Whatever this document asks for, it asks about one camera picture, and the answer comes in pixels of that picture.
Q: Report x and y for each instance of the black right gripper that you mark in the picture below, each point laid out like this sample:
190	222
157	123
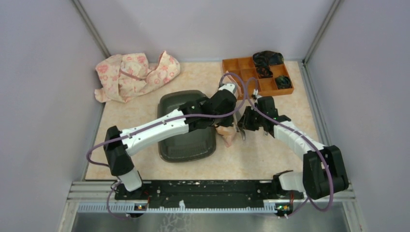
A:
244	120

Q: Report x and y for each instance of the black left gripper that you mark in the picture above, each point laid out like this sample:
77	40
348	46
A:
228	122

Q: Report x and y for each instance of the pink cat litter bag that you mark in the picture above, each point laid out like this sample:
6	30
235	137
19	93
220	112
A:
229	134

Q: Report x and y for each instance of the dark grey litter box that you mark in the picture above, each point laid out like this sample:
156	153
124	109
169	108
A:
187	147

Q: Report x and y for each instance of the grey metal litter scoop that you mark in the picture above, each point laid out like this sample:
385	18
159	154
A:
241	131

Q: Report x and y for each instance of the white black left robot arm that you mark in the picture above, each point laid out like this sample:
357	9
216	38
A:
121	145

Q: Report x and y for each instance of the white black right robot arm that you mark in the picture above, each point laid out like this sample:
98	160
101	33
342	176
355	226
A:
323	166

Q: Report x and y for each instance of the orange wooden compartment organizer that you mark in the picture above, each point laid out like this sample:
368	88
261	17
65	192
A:
245	69

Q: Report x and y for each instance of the orange black rolled tie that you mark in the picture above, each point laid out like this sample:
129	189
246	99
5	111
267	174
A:
264	72

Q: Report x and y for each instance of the pink floral cloth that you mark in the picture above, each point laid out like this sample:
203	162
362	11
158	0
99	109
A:
125	77

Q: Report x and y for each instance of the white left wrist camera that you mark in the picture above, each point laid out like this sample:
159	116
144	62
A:
231	87

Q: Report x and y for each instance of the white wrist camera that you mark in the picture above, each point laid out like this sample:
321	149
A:
231	87
255	95

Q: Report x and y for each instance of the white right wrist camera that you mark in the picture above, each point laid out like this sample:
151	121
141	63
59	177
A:
255	95

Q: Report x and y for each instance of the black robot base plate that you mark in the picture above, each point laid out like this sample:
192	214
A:
210	194

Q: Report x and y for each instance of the aluminium front frame rail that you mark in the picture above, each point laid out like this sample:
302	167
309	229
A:
99	197

